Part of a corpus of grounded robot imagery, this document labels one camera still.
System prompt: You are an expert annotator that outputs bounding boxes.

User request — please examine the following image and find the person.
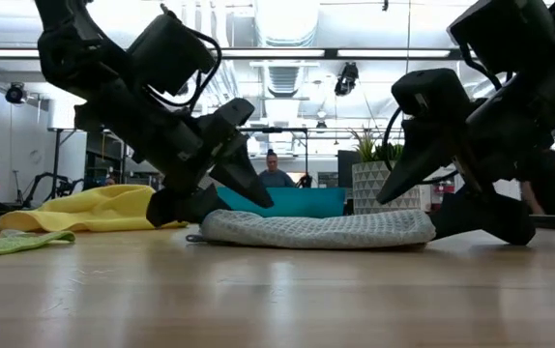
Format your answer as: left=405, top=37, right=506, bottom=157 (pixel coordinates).
left=518, top=149, right=555, bottom=217
left=258, top=148, right=297, bottom=189

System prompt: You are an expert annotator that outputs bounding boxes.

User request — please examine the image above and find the yellow microfiber towel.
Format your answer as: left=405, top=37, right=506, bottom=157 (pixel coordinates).
left=0, top=184, right=190, bottom=234

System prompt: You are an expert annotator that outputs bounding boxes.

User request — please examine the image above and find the black ceiling spotlight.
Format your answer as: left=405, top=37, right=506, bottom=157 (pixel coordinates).
left=5, top=81, right=28, bottom=105

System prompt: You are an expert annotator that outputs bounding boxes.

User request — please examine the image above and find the potted succulent plant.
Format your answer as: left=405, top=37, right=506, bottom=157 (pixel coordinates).
left=349, top=128, right=422, bottom=216

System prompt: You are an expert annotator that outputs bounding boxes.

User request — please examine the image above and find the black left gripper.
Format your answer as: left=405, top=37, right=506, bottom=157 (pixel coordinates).
left=74, top=81, right=275, bottom=228

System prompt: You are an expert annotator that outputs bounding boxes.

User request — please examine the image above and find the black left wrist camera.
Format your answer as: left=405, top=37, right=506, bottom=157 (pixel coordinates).
left=126, top=12, right=217, bottom=97

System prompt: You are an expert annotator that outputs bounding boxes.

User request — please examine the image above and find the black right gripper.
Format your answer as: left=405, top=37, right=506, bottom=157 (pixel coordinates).
left=376, top=68, right=555, bottom=247

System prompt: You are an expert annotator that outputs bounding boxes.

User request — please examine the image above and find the lime green microfiber towel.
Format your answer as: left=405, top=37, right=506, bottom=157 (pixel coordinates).
left=0, top=229, right=76, bottom=259

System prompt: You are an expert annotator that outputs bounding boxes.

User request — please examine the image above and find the black overhead camera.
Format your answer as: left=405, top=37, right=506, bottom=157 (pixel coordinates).
left=334, top=61, right=360, bottom=97

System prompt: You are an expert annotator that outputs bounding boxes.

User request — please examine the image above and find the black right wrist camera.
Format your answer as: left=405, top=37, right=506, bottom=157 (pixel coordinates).
left=446, top=0, right=555, bottom=74

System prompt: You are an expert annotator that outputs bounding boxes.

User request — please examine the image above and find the teal plastic bin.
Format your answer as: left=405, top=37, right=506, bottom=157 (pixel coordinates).
left=216, top=186, right=347, bottom=218

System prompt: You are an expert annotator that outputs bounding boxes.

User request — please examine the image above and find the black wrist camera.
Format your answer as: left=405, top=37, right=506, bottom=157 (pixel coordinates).
left=126, top=12, right=217, bottom=97
left=446, top=0, right=555, bottom=74

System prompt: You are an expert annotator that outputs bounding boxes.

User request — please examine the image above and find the grey waffle microfiber towel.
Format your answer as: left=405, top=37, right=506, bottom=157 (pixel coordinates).
left=185, top=208, right=437, bottom=251

